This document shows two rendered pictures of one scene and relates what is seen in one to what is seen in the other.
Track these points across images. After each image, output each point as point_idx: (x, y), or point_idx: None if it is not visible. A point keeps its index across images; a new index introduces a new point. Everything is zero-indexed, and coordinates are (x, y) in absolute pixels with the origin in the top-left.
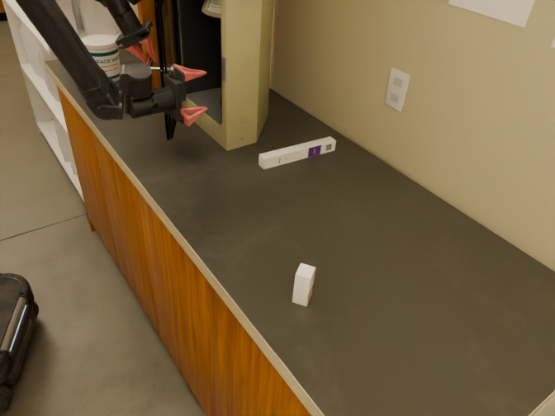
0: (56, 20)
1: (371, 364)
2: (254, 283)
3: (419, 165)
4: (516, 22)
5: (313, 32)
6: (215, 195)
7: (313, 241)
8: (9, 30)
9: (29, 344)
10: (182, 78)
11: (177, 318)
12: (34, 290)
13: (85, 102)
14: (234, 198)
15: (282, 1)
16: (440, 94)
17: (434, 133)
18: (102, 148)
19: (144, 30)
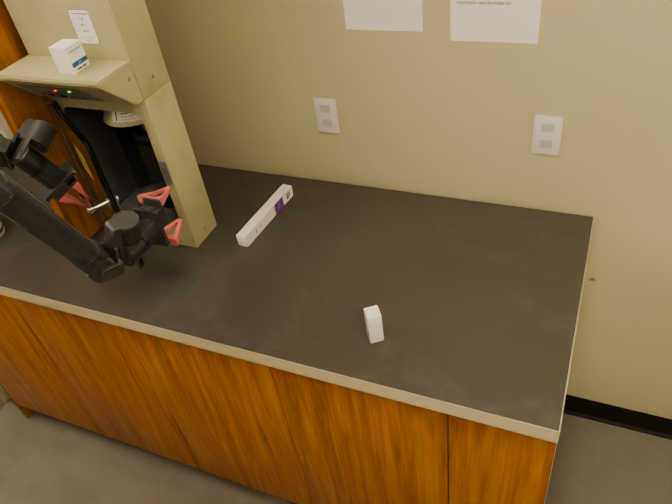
0: (49, 215)
1: (461, 351)
2: (330, 347)
3: (377, 172)
4: (414, 29)
5: (207, 90)
6: (228, 294)
7: (345, 286)
8: None
9: None
10: (158, 204)
11: (230, 433)
12: None
13: (87, 276)
14: (247, 287)
15: None
16: (371, 105)
17: (380, 139)
18: (44, 314)
19: (72, 174)
